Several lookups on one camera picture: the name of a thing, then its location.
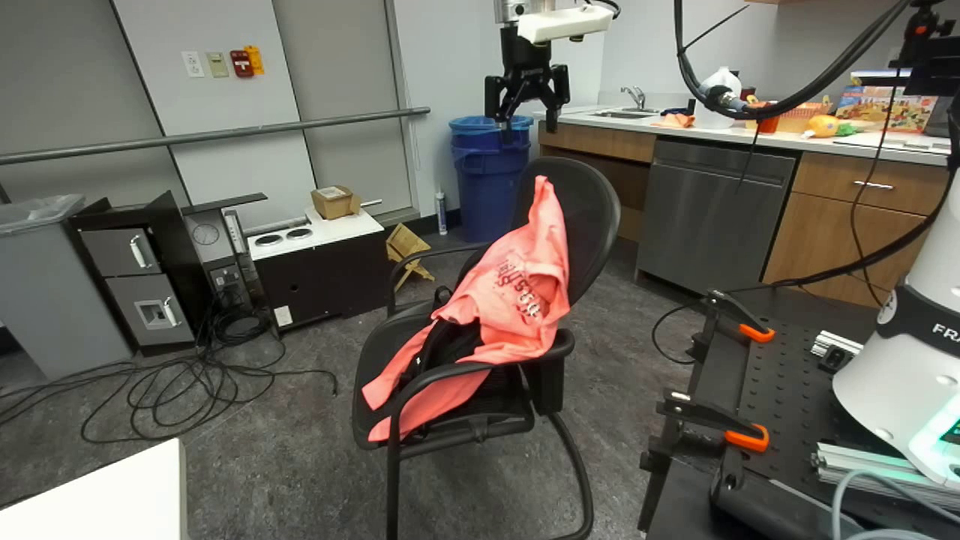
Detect small cardboard box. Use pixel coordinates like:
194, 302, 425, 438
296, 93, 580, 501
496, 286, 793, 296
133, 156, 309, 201
309, 183, 361, 223

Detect black perforated robot table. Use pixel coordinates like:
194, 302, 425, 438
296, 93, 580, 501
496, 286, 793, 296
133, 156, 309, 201
638, 288, 960, 540

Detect black cabinet with white top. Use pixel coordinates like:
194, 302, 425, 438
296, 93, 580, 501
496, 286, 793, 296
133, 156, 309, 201
242, 207, 393, 332

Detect stainless steel dishwasher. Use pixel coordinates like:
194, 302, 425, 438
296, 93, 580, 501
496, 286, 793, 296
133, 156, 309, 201
637, 135, 800, 300

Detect black floor cables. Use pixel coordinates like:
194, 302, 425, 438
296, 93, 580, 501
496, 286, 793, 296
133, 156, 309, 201
0, 308, 343, 446

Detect aluminium extrusion bar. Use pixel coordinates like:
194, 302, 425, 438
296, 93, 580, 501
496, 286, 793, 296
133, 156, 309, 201
809, 442, 960, 498

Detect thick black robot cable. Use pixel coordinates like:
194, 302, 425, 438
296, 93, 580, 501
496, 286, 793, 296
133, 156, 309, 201
647, 0, 960, 368

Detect wooden cabinet with counter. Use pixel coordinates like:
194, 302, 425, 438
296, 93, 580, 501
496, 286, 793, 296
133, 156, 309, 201
534, 103, 954, 313

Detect white block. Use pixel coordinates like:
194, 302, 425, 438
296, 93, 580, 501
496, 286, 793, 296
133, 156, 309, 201
807, 327, 864, 368

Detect red and yellow wall sign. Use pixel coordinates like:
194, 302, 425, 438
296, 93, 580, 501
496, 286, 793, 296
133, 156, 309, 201
229, 46, 267, 82

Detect black mesh chair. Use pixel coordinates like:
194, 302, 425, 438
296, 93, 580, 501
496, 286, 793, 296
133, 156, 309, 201
347, 154, 624, 540

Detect coral pink sweatshirt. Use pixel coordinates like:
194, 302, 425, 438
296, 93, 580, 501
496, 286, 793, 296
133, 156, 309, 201
358, 173, 576, 446

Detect yellow toy food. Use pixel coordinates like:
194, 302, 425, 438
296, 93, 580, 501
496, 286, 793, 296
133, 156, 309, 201
807, 115, 846, 140

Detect black clamp with orange handle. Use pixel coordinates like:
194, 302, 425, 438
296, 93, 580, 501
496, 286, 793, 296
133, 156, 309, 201
638, 390, 775, 535
688, 288, 781, 368

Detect white table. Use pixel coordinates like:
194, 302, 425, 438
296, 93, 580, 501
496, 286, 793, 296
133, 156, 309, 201
0, 435, 191, 540

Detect colourful cardboard box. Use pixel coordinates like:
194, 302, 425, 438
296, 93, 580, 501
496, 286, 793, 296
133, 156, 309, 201
837, 83, 938, 135

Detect orange plastic container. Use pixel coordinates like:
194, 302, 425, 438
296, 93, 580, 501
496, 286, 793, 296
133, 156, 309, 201
744, 96, 835, 138

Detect blue trash bin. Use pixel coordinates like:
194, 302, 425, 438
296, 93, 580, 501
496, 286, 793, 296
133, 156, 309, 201
448, 111, 536, 246

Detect white plastic jug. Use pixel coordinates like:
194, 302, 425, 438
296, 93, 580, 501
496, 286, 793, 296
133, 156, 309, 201
700, 66, 744, 115

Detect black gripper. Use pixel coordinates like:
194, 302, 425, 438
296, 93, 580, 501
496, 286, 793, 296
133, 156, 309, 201
484, 24, 573, 131

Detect black filing cabinet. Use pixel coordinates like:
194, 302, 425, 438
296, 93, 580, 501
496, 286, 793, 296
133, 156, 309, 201
65, 189, 214, 354

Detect black camera on mount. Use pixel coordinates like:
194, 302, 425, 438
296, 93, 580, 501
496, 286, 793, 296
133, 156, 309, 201
895, 0, 960, 98

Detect grey hose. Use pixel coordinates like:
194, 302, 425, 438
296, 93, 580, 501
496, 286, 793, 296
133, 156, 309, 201
829, 465, 960, 540

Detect grey horizontal wall rail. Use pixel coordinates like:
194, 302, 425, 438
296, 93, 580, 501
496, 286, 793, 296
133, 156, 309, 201
0, 104, 431, 167

